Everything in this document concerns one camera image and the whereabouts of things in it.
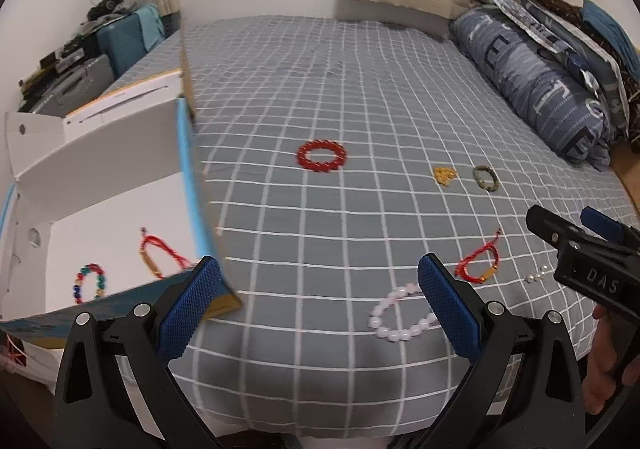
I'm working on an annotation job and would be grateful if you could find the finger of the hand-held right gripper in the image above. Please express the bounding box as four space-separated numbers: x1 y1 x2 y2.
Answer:
526 206 576 246
580 207 632 245

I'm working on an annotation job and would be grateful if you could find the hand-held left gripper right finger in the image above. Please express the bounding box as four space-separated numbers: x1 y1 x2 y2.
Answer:
417 253 588 449

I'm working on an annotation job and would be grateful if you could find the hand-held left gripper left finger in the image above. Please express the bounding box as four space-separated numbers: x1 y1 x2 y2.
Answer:
52 255 223 449

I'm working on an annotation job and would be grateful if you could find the red cord bracelet gold tube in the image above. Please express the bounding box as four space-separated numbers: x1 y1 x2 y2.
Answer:
139 226 193 280
456 229 503 285

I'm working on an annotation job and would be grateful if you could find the pale pink bead bracelet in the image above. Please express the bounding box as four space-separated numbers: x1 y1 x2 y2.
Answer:
368 282 442 343

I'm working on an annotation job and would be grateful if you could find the dark wooden bead bracelet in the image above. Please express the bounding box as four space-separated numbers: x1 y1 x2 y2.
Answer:
472 165 499 192

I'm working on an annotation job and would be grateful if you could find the white cardboard box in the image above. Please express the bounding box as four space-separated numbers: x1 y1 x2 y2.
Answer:
0 24 244 387

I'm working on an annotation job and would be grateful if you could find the red bead bracelet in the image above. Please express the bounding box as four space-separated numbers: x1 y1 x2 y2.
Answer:
296 139 347 173

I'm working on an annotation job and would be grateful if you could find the person's right hand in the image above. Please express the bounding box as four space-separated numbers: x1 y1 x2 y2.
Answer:
584 305 640 416

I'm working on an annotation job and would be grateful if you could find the blue printed pillow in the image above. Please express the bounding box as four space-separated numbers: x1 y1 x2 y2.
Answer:
450 6 618 172

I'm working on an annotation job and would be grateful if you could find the teal folded cloth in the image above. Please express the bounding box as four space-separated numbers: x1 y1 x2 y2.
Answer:
582 0 638 61

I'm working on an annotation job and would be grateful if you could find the grey checked bed sheet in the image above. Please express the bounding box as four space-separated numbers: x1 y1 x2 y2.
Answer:
107 15 633 437

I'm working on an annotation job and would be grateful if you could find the grey suitcase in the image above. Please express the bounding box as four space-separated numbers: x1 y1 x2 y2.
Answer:
20 54 116 117

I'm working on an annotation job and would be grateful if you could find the teal suitcase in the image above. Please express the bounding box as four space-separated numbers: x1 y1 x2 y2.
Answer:
97 4 166 78

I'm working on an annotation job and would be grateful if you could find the light teal cloth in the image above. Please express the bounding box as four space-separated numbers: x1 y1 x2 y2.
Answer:
135 4 166 52

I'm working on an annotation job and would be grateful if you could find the pile of dark items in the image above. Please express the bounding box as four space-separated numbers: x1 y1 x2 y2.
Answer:
20 0 137 97

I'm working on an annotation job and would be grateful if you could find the multicoloured bead bracelet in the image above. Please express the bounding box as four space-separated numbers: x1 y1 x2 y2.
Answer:
73 263 107 305

